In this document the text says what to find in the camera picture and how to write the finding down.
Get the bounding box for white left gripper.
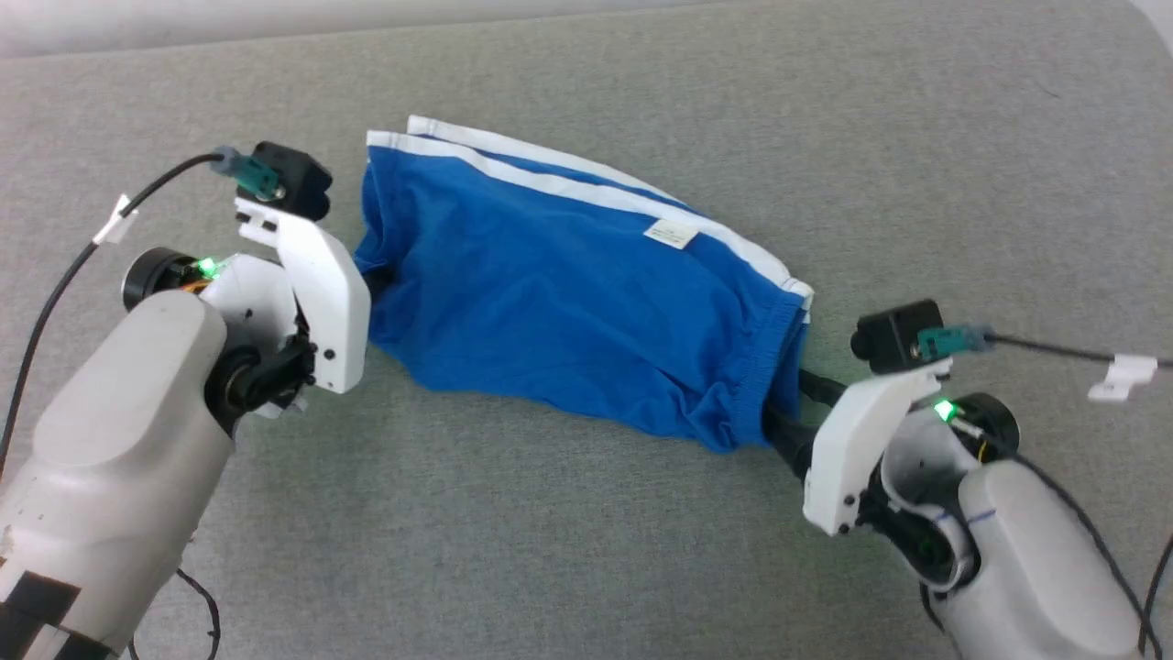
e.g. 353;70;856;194
196;196;395;421

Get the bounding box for white cable tag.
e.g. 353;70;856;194
1087;355;1158;403
92;193;139;246

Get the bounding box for black camera cable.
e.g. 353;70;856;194
916;324;1173;369
0;147;281;482

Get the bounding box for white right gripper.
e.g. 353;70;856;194
762;357;978;589

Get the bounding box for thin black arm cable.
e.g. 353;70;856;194
949;417;1173;660
128;566;223;660

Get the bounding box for black left camera cable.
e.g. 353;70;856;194
0;147;281;482

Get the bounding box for black right camera cable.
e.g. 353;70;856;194
916;324;1173;369

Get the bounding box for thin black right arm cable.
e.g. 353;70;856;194
949;417;1173;660

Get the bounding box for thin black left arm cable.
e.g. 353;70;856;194
128;566;223;660

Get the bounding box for blue shorts with white stripes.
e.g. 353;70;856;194
353;115;816;455

